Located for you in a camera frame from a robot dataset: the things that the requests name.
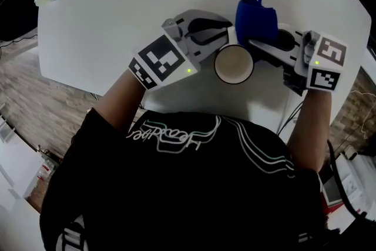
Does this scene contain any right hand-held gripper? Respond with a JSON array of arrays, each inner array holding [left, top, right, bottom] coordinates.
[[248, 23, 348, 97]]

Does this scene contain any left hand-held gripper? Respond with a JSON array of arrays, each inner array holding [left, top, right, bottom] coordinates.
[[128, 9, 234, 91]]

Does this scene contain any blue cloth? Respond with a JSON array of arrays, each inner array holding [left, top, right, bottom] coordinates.
[[234, 0, 279, 49]]

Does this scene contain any white mug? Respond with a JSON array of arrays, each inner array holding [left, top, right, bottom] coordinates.
[[213, 26, 255, 85]]

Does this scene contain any person's right forearm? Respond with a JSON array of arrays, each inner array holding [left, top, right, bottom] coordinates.
[[286, 88, 333, 175]]

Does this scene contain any person's left forearm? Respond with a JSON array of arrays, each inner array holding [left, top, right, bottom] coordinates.
[[95, 69, 147, 133]]

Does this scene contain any white side table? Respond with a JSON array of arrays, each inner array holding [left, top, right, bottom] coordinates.
[[358, 46, 376, 92]]

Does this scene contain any white adapter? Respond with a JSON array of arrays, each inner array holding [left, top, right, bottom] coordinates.
[[344, 145, 358, 160]]

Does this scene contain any person's black printed t-shirt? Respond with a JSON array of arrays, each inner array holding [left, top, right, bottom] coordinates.
[[39, 110, 331, 251]]

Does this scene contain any red white box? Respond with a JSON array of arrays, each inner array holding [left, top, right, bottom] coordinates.
[[319, 173, 364, 217]]

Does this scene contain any black chair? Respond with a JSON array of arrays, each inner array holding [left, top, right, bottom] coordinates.
[[0, 0, 39, 42]]

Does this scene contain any clear plastic bottle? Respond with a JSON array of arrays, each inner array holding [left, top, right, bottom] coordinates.
[[36, 155, 56, 183]]

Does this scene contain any white shelf unit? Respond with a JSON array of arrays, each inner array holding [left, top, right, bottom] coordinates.
[[0, 113, 45, 251]]

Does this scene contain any thin black cable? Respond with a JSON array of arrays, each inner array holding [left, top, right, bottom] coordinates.
[[277, 100, 305, 136]]

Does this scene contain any thin white cable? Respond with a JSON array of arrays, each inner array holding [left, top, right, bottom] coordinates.
[[348, 90, 376, 140]]

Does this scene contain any thick black cable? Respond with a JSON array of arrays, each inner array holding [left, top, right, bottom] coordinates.
[[326, 139, 370, 223]]

